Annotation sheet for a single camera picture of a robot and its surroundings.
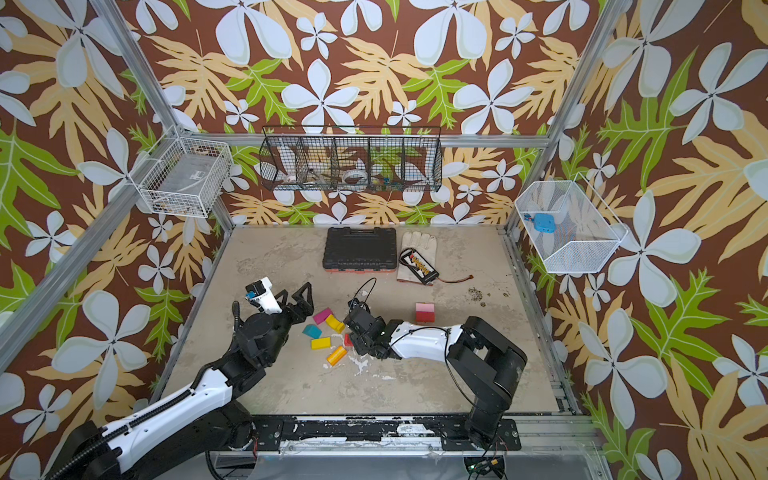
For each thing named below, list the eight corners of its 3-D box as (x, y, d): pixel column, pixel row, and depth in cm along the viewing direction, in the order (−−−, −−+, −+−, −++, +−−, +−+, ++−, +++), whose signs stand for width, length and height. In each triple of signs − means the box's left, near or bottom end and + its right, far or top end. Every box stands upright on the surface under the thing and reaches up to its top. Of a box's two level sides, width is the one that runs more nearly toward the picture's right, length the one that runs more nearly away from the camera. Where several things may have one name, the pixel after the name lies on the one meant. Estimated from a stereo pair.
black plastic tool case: (321, 274, 107) (318, 264, 103) (327, 235, 119) (325, 225, 115) (396, 274, 107) (397, 264, 103) (395, 236, 119) (396, 225, 115)
